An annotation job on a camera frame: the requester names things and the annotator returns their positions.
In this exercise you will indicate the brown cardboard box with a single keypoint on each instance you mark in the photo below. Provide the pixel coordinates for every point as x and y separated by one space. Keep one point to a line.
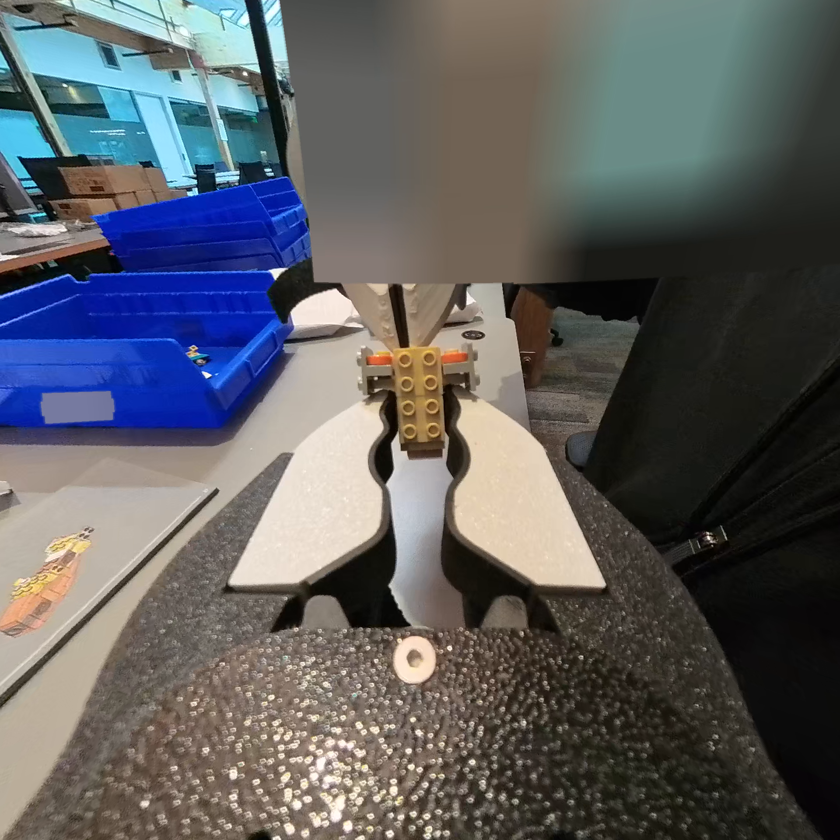
98 180
85 207

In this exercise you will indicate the wooden table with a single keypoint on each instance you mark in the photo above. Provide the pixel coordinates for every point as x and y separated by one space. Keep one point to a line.
46 253

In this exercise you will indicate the grey instruction booklet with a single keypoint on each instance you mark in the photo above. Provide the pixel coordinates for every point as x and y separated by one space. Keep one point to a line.
98 525

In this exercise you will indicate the blue plastic bin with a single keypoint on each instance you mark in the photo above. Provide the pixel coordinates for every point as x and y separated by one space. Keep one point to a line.
98 354

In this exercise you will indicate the brown tan brick model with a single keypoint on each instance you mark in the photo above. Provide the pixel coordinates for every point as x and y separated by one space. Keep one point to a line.
418 400

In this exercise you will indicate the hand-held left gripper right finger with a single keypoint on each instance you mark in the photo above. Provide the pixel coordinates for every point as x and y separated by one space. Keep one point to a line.
525 512

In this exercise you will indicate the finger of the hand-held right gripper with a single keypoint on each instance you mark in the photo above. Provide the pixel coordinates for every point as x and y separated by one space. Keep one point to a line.
377 308
430 308

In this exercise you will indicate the stack of blue bins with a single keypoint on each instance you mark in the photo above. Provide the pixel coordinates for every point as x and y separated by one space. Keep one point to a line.
197 229

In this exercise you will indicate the black pole with round disc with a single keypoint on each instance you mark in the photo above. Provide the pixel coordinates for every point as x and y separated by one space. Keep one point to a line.
269 79

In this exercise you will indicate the pile of tan bricks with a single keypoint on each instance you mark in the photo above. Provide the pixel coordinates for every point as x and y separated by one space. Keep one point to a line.
199 355

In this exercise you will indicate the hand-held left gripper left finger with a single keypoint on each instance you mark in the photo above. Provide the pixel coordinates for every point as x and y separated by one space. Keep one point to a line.
315 512

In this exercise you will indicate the wooden post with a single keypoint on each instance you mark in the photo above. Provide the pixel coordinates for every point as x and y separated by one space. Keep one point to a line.
531 328

